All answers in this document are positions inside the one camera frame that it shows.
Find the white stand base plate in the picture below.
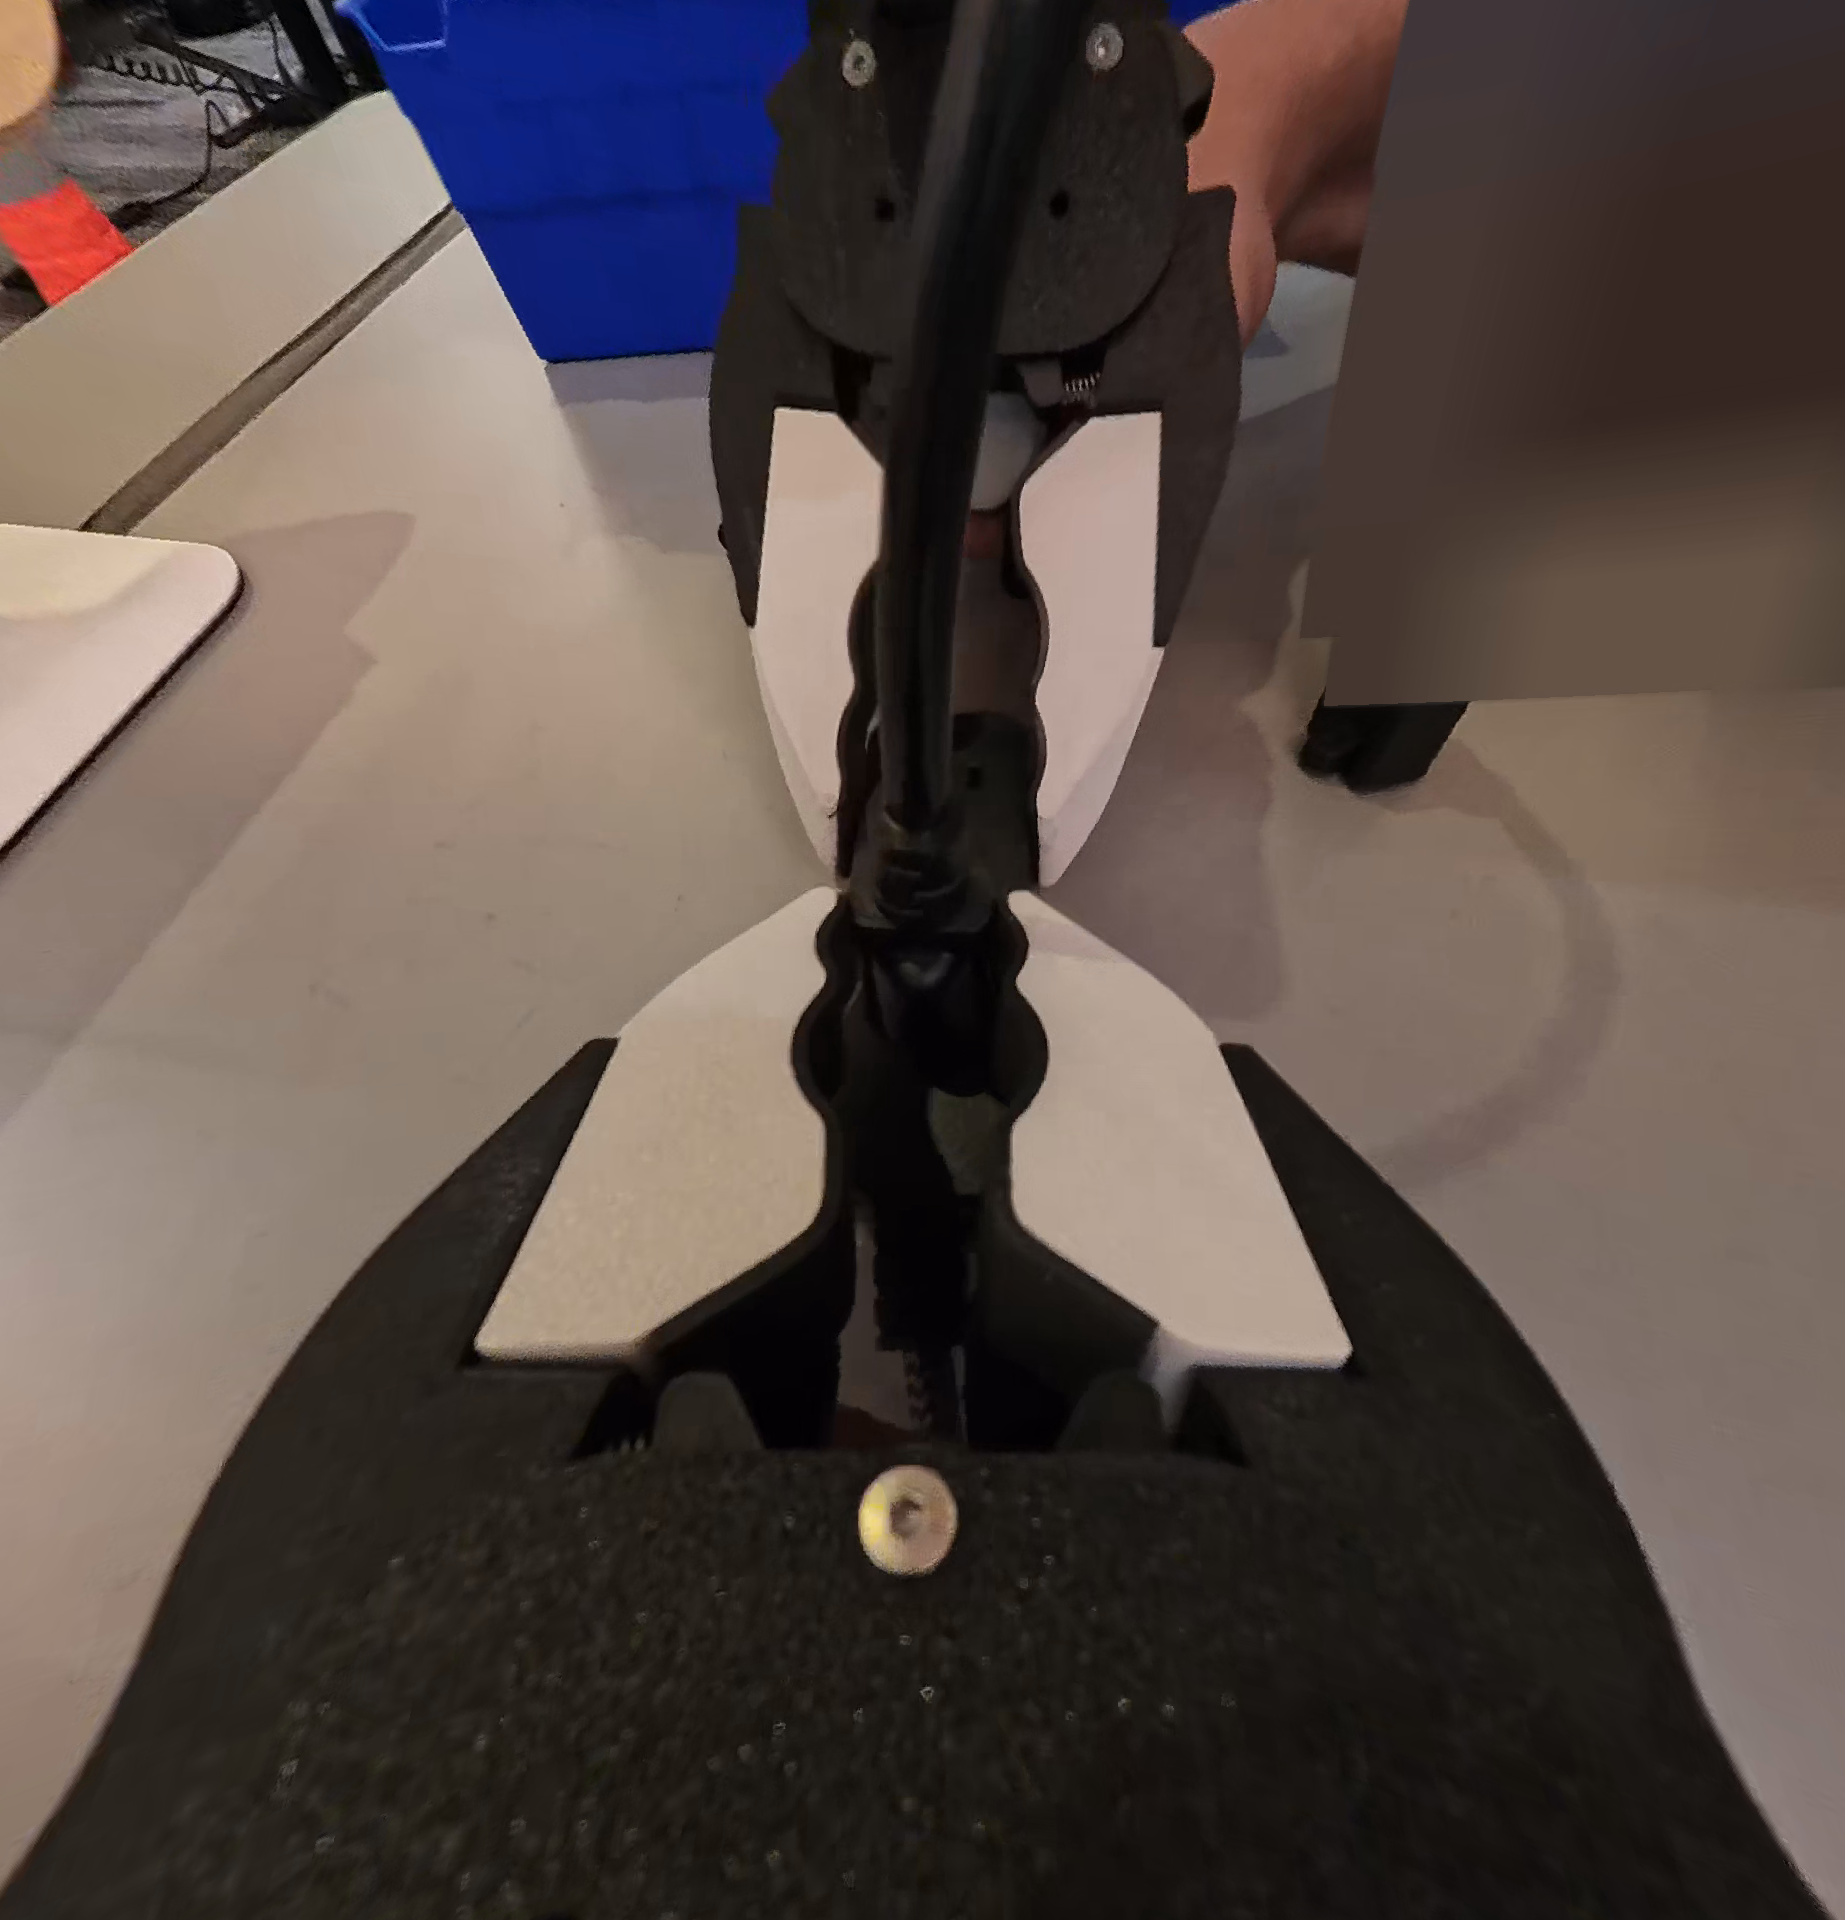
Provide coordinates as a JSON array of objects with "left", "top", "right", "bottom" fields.
[{"left": 0, "top": 515, "right": 246, "bottom": 889}]

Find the black table leg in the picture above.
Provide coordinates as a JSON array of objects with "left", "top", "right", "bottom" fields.
[{"left": 270, "top": 0, "right": 369, "bottom": 93}]

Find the black power strip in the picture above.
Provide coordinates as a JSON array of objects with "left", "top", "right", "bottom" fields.
[{"left": 847, "top": 706, "right": 1049, "bottom": 1202}]

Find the grey desk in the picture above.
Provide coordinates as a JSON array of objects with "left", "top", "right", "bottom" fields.
[{"left": 0, "top": 224, "right": 1845, "bottom": 1920}]

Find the tan wooden tabletop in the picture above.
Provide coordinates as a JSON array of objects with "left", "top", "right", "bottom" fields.
[{"left": 0, "top": 0, "right": 66, "bottom": 151}]

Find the blue plastic bin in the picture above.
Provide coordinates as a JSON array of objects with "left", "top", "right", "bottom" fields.
[{"left": 336, "top": 0, "right": 810, "bottom": 367}]

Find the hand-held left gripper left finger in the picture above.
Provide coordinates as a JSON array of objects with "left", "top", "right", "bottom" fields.
[{"left": 476, "top": 882, "right": 864, "bottom": 1455}]

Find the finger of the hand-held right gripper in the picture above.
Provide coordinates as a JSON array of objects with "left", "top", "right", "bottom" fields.
[
  {"left": 972, "top": 392, "right": 1168, "bottom": 889},
  {"left": 748, "top": 404, "right": 899, "bottom": 874}
]

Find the red floor tape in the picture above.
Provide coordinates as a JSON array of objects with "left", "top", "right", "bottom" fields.
[{"left": 0, "top": 180, "right": 135, "bottom": 305}]

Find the black coiled floor cable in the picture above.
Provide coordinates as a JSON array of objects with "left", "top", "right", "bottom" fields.
[{"left": 76, "top": 5, "right": 330, "bottom": 143}]

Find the black power cord with plug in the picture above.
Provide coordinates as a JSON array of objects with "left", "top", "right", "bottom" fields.
[{"left": 841, "top": 0, "right": 1110, "bottom": 1103}]

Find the beige table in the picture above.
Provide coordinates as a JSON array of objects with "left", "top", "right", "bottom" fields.
[{"left": 0, "top": 89, "right": 465, "bottom": 534}]

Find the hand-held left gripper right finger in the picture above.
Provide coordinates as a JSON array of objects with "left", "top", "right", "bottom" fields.
[{"left": 997, "top": 884, "right": 1354, "bottom": 1455}]

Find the person's right hand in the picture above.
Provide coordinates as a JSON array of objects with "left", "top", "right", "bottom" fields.
[{"left": 1185, "top": 0, "right": 1409, "bottom": 274}]

